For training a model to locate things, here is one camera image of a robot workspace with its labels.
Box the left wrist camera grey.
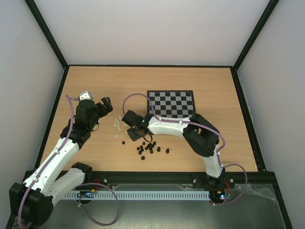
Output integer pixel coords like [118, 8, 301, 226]
[79, 91, 93, 101]

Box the white slotted cable duct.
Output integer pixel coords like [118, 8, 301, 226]
[62, 190, 210, 201]

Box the clear plastic sheet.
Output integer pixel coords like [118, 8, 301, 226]
[232, 183, 278, 206]

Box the purple cable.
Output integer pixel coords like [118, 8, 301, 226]
[122, 93, 249, 206]
[18, 94, 119, 227]

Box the black aluminium frame rail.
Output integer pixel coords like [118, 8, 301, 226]
[92, 171, 277, 186]

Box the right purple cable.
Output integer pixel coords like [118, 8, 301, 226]
[122, 93, 249, 206]

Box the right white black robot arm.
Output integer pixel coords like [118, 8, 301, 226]
[122, 110, 225, 187]

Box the black grey chess board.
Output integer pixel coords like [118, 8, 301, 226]
[147, 90, 196, 118]

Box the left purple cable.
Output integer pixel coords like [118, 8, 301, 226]
[18, 94, 119, 227]

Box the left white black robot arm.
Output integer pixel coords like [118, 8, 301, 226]
[9, 92, 113, 229]

